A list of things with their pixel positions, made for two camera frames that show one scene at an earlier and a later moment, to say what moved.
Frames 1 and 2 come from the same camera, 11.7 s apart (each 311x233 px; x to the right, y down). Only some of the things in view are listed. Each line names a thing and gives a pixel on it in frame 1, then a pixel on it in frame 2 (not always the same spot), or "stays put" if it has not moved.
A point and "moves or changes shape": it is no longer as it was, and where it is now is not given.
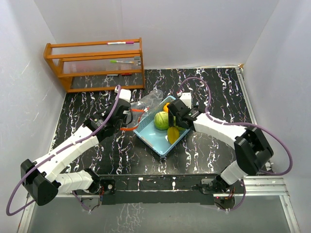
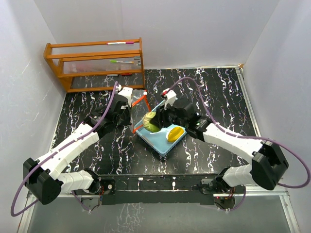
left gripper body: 123,122 stays put
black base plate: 136,189 stays put
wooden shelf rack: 119,58 stays put
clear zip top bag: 140,108 moves or changes shape
